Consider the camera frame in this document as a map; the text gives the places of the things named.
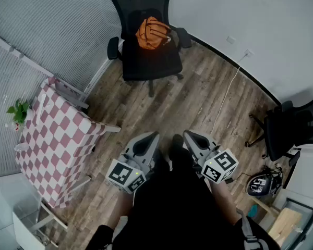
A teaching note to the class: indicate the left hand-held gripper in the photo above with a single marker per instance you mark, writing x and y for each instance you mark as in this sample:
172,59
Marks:
120,173

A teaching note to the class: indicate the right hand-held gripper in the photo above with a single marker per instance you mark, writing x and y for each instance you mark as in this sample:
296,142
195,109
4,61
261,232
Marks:
219,165

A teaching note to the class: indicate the black mesh office chair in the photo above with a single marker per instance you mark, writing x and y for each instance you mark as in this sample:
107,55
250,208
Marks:
151,61

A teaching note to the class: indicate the orange backpack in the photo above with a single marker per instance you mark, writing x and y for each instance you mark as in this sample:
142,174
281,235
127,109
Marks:
151,34

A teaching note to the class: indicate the person's left forearm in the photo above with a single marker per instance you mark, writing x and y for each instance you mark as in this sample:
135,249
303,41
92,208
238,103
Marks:
122,204

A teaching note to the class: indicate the person's right forearm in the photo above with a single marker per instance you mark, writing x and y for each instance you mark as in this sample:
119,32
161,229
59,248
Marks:
225,202

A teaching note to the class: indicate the black swivel chair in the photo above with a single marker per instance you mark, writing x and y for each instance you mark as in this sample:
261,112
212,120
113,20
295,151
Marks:
284,134

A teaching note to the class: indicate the person's black shoe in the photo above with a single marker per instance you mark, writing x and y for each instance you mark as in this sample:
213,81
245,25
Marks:
177,142

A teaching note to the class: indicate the person's black clothing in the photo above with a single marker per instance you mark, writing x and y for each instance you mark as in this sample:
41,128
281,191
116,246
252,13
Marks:
177,204

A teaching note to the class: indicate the black helmet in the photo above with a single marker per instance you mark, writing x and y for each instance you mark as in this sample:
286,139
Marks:
262,185

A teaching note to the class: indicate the table with pink checkered cloth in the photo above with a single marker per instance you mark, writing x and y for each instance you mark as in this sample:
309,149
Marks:
57,139

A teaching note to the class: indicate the light wooden board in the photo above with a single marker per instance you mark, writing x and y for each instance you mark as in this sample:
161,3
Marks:
285,224

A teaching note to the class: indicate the clear plastic bottle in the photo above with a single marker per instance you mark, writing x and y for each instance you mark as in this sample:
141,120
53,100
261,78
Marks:
21,147

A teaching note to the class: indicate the green potted plant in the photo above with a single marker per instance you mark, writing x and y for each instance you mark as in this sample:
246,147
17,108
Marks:
19,112

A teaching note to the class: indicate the white side table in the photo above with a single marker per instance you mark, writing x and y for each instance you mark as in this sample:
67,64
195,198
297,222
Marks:
26,230

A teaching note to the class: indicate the white wall socket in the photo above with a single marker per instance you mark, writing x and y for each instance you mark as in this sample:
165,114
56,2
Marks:
248,52

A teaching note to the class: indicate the white blank wall plate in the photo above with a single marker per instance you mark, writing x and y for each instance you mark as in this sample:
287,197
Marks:
231,39

